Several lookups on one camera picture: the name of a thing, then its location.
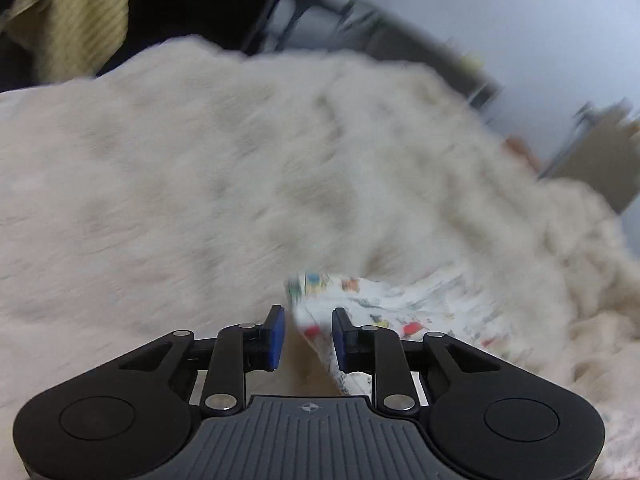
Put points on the grey folding table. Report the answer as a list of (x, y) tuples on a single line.
[(415, 45)]

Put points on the cartoon printed cream pants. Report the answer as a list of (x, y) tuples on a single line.
[(380, 305)]

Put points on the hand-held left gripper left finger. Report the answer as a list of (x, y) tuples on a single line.
[(275, 335)]

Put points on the yellow quilted cloth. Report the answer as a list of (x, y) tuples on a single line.
[(75, 20)]

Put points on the beige fridge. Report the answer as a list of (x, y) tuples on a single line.
[(600, 160)]

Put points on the black curtain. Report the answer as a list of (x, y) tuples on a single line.
[(200, 0)]

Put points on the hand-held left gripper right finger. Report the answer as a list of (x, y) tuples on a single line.
[(340, 340)]

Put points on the cream fluffy blanket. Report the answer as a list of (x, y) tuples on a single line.
[(200, 185)]

